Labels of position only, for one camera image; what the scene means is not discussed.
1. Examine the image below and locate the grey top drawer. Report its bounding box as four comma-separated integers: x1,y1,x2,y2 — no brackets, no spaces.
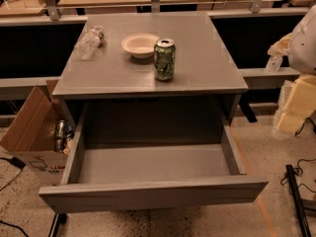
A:
39,105,268,213

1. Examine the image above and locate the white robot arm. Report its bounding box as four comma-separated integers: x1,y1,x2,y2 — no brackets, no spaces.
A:
266,5,316,75

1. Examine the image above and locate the small clear sanitizer bottle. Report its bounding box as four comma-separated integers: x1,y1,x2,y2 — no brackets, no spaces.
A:
266,55,283,72

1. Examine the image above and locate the green soda can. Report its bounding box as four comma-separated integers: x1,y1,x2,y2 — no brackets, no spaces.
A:
154,39,176,81

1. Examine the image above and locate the black bar on floor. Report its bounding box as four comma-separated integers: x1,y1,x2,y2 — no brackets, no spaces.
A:
285,165,311,237

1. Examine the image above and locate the white paper bowl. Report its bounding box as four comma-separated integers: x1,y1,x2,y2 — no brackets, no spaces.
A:
121,33,158,59

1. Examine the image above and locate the clear plastic bottle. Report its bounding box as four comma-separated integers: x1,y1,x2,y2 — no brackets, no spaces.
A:
77,26,104,60

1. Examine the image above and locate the silver can in box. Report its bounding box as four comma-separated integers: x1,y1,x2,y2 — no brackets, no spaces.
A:
54,119,66,152

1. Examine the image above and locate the cardboard box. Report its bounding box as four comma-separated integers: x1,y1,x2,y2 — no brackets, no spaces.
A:
0,80,67,186

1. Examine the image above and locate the black cabinet foot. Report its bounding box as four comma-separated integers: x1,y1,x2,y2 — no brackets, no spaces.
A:
47,213,67,237

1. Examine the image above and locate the black cable right floor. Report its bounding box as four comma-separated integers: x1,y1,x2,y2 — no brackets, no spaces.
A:
293,117,316,138

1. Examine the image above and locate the black power adapter cable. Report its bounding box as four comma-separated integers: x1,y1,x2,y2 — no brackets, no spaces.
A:
0,156,27,193

